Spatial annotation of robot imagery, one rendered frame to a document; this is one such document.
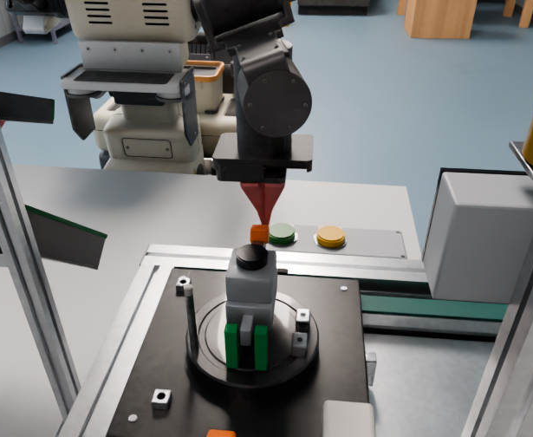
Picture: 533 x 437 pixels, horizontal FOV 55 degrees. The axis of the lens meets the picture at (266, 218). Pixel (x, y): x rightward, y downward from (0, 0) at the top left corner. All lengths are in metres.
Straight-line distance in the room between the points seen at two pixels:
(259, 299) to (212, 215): 0.50
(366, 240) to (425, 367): 0.20
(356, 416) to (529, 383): 0.18
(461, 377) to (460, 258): 0.34
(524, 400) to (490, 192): 0.14
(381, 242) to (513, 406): 0.41
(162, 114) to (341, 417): 0.93
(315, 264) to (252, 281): 0.23
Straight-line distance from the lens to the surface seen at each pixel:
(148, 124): 1.28
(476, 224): 0.30
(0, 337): 0.81
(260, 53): 0.42
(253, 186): 0.53
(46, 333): 0.55
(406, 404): 0.60
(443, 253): 0.31
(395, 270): 0.70
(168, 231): 0.93
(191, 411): 0.51
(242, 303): 0.48
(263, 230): 0.54
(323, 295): 0.62
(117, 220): 0.98
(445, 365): 0.65
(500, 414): 0.37
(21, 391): 0.73
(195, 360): 0.53
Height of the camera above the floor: 1.39
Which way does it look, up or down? 34 degrees down
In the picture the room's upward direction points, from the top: straight up
